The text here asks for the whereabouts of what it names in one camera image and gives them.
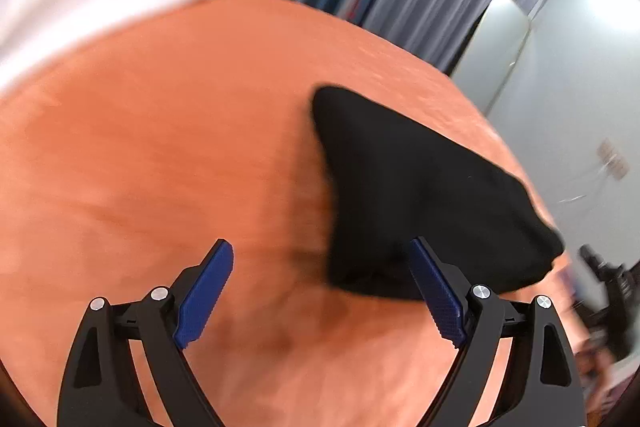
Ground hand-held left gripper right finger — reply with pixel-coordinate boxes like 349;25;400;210
407;235;587;427

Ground black pants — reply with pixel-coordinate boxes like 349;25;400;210
312;84;566;304

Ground wall socket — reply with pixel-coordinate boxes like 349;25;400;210
597;139;629;180

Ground white door panel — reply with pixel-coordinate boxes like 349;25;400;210
447;0;534;116

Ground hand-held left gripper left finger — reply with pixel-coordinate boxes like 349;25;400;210
56;238;236;427

